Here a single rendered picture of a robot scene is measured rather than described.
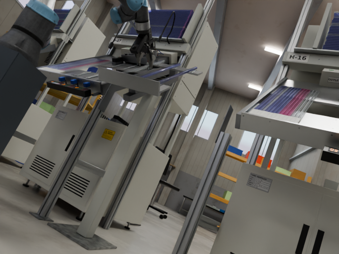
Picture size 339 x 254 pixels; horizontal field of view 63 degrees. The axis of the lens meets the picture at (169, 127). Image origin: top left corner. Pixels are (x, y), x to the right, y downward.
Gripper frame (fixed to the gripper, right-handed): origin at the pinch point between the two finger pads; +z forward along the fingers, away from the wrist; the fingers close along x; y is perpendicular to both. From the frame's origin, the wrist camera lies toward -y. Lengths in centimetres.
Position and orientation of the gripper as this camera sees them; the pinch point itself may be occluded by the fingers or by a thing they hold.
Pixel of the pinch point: (144, 66)
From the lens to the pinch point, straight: 159.0
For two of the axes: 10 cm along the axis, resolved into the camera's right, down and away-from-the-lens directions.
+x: -8.7, -2.8, 4.1
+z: 0.5, 7.8, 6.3
